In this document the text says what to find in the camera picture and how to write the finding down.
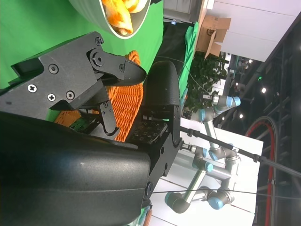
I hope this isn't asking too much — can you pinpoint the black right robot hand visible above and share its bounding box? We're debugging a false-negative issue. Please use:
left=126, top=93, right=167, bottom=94
left=0, top=31, right=183, bottom=226

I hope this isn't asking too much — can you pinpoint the grey-green round bowl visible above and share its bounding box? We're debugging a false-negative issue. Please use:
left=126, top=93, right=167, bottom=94
left=67, top=0, right=151, bottom=40

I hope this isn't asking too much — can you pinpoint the orange ring doughnut bread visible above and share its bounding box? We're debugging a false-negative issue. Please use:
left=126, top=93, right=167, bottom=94
left=100, top=0, right=134, bottom=35

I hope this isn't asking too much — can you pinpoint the white orange striped bun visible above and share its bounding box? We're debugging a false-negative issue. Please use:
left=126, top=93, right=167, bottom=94
left=122, top=0, right=147, bottom=14

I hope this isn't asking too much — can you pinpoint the orange wicker basket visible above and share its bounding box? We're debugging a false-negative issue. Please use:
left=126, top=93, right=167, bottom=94
left=54, top=49, right=144, bottom=142

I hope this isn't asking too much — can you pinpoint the black tripod pole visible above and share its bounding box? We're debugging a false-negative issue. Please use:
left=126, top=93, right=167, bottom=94
left=180, top=126, right=301, bottom=179

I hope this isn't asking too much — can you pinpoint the green tablecloth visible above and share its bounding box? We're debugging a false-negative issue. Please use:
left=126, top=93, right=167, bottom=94
left=0, top=0, right=165, bottom=123

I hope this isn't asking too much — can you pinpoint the green leafy plant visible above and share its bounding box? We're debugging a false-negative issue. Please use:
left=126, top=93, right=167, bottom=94
left=184, top=52, right=228, bottom=118

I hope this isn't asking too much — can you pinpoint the black backdrop cloth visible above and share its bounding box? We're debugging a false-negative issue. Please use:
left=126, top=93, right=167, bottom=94
left=154, top=21, right=192, bottom=99

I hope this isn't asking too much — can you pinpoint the white robot workbench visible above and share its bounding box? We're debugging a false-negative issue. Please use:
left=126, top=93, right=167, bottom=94
left=150, top=117, right=264, bottom=226

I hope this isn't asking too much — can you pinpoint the brown cardboard box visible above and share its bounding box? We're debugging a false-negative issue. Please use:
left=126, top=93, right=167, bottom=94
left=196, top=14, right=232, bottom=59

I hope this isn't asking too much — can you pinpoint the orange handled tool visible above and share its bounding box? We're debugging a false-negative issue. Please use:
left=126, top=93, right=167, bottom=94
left=143, top=209, right=153, bottom=226

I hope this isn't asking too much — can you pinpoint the thin black stretched wire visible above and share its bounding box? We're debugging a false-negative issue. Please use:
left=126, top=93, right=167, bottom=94
left=150, top=187, right=301, bottom=199

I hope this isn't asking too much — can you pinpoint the red curved hose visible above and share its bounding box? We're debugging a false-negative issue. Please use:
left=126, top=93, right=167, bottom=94
left=245, top=114, right=276, bottom=226

